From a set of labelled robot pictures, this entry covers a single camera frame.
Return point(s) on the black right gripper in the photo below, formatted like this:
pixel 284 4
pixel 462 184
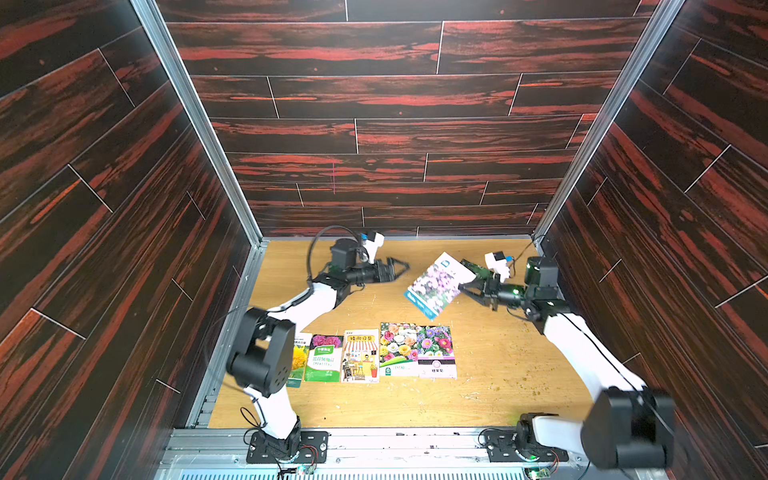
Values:
pixel 486 288

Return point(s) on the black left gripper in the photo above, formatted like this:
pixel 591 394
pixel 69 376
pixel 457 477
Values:
pixel 385 276

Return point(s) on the pink cosmos seed packet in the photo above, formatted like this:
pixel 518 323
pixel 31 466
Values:
pixel 438 286

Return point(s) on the mixed ranunculus seed packet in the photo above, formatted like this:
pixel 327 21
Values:
pixel 398 350

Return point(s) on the aster flower seed packet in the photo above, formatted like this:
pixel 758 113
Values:
pixel 435 353

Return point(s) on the cartoon shop seed packet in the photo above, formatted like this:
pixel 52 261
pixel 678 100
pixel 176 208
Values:
pixel 360 356

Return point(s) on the magenta flower green seed packet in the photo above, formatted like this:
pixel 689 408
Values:
pixel 324 359

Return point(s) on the yellow marigold seed packet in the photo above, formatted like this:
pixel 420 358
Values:
pixel 301 350

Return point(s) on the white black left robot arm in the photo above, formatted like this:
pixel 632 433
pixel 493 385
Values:
pixel 260 356

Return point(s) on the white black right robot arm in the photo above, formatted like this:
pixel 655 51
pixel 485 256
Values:
pixel 629 426

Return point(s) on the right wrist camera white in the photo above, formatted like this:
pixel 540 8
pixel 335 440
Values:
pixel 499 264

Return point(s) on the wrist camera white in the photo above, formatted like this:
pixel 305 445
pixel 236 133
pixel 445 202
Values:
pixel 372 242
pixel 499 264

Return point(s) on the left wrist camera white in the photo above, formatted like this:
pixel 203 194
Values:
pixel 372 242

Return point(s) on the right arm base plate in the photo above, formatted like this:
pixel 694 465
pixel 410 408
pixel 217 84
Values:
pixel 501 446

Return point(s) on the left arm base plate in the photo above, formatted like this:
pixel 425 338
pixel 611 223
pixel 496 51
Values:
pixel 304 447

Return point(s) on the aluminium corner post left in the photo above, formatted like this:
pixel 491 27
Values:
pixel 158 33

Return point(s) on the aluminium corner post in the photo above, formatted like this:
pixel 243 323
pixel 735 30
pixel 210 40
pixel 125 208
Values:
pixel 648 42
pixel 158 33

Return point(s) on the aluminium front rail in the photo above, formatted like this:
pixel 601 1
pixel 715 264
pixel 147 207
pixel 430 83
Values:
pixel 370 453

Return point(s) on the aluminium corner post right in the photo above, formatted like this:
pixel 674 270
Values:
pixel 648 42

